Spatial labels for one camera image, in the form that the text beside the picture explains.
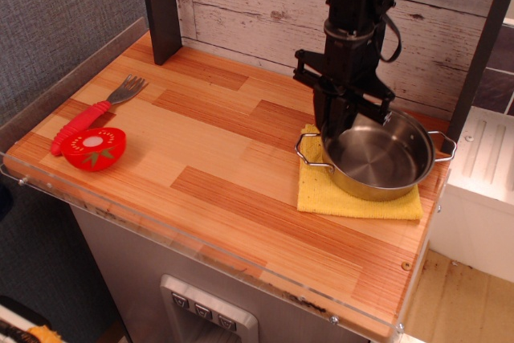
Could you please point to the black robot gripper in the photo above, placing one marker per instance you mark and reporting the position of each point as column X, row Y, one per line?
column 344, row 80

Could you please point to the stainless steel pot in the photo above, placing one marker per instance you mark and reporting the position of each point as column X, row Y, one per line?
column 377, row 162

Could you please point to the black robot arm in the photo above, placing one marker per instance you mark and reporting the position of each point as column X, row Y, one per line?
column 359, row 17

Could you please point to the yellow cloth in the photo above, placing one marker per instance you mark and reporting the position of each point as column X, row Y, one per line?
column 317, row 193

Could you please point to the red toy tomato half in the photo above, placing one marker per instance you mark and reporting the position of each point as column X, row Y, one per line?
column 94, row 149

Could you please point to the grey cabinet with dispenser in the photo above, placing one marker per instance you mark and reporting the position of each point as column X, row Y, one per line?
column 167, row 294

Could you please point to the clear acrylic edge guard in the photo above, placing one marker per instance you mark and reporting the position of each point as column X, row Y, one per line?
column 306, row 277

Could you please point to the yellow object at corner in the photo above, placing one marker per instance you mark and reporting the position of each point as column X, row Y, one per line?
column 45, row 335

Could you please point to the dark right post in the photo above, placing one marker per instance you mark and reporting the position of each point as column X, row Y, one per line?
column 487, row 40

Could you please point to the dark post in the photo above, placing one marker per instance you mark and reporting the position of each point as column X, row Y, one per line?
column 164, row 28
column 487, row 40

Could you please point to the dark left post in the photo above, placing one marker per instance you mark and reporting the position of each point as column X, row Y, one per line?
column 164, row 28

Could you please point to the red handled metal fork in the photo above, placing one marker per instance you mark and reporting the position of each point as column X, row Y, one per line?
column 129, row 88

